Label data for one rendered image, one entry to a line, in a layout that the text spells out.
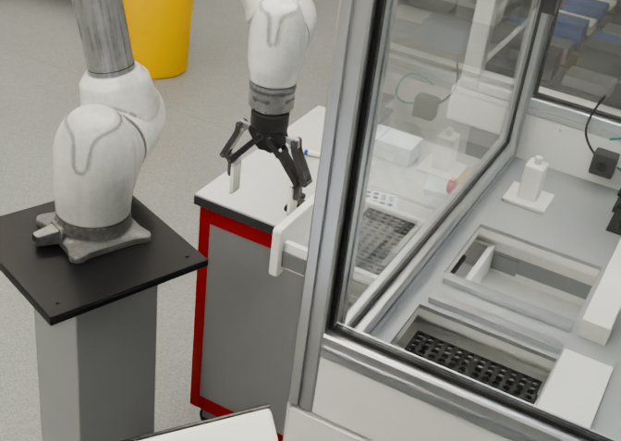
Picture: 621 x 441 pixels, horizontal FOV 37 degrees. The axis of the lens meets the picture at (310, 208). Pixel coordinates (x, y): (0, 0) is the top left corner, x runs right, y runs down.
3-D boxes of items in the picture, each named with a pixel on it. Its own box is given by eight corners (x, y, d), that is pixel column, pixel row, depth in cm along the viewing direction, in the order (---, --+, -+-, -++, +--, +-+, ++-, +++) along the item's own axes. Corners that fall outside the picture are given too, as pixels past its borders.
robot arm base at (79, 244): (16, 226, 192) (14, 203, 189) (111, 200, 205) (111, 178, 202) (55, 271, 181) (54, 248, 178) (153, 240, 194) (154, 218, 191)
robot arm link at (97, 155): (41, 221, 185) (37, 123, 173) (73, 177, 200) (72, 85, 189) (118, 236, 184) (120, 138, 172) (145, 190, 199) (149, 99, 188)
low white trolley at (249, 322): (183, 428, 255) (194, 193, 215) (292, 313, 303) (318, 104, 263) (371, 522, 234) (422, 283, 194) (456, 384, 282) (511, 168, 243)
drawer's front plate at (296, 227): (268, 275, 181) (273, 228, 175) (334, 213, 203) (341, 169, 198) (275, 278, 180) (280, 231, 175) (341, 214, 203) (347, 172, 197)
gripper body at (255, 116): (241, 106, 176) (238, 150, 181) (280, 120, 173) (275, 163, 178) (261, 94, 182) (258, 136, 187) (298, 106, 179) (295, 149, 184)
